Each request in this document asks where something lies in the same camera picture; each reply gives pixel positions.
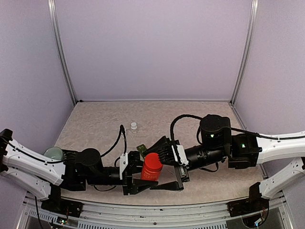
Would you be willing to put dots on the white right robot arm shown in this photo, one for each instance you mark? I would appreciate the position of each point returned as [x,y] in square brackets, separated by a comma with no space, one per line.
[219,142]

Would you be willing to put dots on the aluminium frame post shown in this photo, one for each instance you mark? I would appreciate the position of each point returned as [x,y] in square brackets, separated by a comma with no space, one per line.
[60,50]
[246,51]

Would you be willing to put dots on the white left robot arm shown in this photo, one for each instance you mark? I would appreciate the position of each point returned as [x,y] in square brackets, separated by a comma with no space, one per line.
[44,177]

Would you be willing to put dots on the front aluminium rail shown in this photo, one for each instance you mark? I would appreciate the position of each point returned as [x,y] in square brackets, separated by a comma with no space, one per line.
[110,216]

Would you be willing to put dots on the red cylindrical can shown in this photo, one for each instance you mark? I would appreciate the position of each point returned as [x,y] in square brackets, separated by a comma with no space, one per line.
[152,167]

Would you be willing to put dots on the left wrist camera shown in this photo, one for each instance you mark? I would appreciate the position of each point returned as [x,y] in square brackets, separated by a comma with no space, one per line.
[123,164]

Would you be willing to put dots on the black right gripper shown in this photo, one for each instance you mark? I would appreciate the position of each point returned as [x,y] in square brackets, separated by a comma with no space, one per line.
[164,145]

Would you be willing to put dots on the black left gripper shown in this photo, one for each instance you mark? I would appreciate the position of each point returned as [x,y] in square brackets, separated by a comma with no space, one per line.
[127,178]

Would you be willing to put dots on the right aluminium frame post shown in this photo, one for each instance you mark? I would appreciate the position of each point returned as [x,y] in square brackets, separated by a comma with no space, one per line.
[246,51]

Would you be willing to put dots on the green ceramic bowl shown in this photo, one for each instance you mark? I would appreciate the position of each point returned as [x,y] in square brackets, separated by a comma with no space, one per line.
[54,153]

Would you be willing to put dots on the green pill organizer box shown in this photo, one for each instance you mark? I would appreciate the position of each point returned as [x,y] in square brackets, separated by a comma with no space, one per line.
[141,148]

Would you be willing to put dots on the left aluminium frame post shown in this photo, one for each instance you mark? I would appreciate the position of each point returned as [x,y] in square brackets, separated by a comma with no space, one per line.
[60,50]

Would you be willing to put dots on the black square tray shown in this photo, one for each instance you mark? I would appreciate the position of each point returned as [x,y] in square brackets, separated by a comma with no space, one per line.
[69,157]

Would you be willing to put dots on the small white pill bottle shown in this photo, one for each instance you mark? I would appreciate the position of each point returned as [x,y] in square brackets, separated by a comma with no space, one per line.
[134,126]

